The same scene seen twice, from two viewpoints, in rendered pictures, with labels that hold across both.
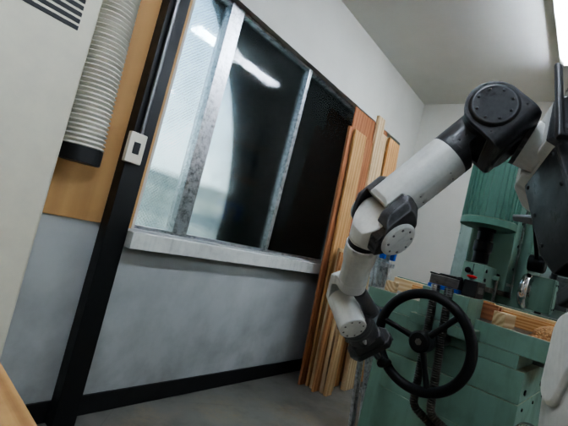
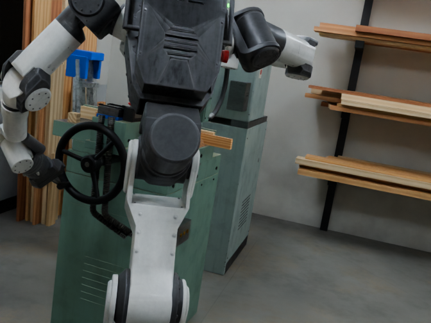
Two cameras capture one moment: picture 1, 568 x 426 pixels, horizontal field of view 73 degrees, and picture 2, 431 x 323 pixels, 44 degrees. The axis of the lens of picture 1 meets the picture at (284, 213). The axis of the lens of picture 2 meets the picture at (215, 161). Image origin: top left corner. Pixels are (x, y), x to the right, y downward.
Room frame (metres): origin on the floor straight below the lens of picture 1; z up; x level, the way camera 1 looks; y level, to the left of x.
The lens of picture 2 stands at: (-0.71, -0.07, 1.23)
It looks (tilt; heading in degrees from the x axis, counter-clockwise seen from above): 11 degrees down; 334
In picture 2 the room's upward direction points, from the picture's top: 9 degrees clockwise
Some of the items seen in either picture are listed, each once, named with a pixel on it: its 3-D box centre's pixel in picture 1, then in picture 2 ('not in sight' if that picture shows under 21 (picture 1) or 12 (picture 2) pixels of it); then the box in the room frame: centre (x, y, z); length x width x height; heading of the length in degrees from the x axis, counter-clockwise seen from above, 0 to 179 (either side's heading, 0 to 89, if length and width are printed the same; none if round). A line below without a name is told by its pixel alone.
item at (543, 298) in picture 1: (539, 294); (197, 106); (1.35, -0.94, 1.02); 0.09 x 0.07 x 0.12; 46
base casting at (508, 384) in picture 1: (470, 352); (150, 161); (1.42, -0.78, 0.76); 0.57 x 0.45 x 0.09; 136
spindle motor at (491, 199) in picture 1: (496, 185); not in sight; (1.33, -0.70, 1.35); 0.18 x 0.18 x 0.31
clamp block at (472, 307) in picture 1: (450, 306); (117, 130); (1.19, -0.56, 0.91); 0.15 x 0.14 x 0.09; 46
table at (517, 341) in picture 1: (456, 320); (127, 140); (1.25, -0.62, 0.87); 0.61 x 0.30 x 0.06; 46
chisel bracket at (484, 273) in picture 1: (478, 276); not in sight; (1.34, -0.71, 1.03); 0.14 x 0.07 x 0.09; 136
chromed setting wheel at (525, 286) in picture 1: (525, 291); not in sight; (1.34, -0.88, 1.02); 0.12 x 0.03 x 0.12; 136
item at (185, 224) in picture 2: not in sight; (174, 231); (1.05, -0.79, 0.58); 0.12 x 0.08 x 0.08; 136
